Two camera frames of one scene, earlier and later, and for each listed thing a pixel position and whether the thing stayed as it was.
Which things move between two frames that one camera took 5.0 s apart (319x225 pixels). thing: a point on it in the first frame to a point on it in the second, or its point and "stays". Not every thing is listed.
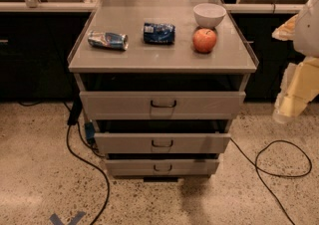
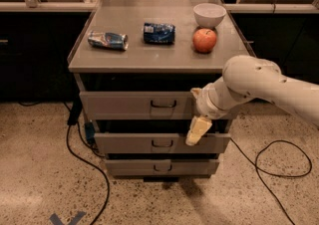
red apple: [204, 40] stays
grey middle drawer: [162, 143] stays
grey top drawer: [162, 105] stays
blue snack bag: [158, 33] stays
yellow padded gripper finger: [299, 86] to [198, 127]
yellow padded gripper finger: [286, 31] to [196, 92]
